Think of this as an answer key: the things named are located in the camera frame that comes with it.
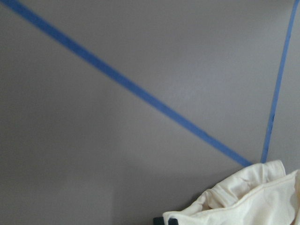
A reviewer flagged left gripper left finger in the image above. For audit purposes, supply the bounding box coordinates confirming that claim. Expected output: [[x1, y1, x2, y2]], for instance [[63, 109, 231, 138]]
[[153, 217, 165, 225]]

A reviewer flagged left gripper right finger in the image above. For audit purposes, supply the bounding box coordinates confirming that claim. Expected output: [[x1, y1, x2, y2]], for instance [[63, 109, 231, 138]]
[[168, 218, 178, 225]]

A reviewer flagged cream long-sleeve printed shirt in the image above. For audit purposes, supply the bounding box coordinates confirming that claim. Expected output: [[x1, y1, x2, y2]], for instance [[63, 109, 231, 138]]
[[163, 160, 300, 225]]

